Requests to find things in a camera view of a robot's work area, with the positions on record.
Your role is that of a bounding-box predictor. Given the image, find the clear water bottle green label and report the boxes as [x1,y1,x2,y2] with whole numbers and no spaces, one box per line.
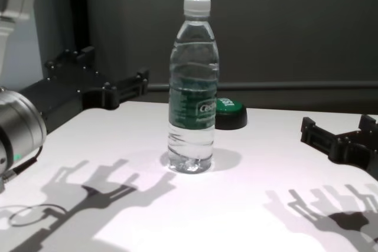
[167,0,221,174]

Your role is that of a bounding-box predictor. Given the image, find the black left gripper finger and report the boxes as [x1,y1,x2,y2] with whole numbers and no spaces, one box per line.
[44,45,98,71]
[110,68,150,107]

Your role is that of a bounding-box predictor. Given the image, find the green button black base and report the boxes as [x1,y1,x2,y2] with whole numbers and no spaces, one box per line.
[214,97,248,130]

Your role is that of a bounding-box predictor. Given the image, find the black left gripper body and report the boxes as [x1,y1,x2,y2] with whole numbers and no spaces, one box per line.
[19,67,120,135]

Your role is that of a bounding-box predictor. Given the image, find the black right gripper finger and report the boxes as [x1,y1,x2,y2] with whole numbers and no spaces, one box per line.
[300,117,337,154]
[359,114,378,135]

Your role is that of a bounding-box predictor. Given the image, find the grey horizontal rail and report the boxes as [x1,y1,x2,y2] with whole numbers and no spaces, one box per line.
[146,83,378,93]

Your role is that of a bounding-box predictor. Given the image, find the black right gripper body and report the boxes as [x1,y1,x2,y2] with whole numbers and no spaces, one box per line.
[328,129,378,181]

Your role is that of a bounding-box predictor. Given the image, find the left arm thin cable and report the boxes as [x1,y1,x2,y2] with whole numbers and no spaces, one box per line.
[2,144,45,184]

